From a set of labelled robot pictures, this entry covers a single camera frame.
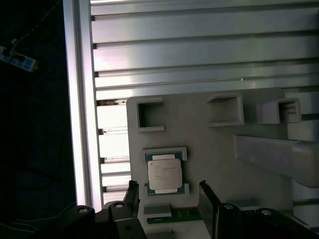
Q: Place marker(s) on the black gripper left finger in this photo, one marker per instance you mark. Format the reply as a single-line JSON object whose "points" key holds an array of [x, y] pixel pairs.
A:
{"points": [[119, 219]]}

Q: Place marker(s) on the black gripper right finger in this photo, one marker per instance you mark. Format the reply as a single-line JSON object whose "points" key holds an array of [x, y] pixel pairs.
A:
{"points": [[226, 224]]}

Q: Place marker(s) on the silver CPU chip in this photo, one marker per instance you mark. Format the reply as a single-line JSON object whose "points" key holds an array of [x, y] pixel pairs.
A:
{"points": [[164, 174]]}

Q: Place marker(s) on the green RAM stick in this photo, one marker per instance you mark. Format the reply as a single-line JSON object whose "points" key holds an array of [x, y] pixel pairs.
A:
{"points": [[184, 214]]}

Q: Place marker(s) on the grey plastic parts rack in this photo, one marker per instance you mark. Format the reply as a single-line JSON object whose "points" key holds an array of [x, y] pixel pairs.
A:
{"points": [[211, 154]]}

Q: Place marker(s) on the white power strip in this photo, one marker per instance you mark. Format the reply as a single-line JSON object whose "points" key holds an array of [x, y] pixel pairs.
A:
{"points": [[20, 62]]}

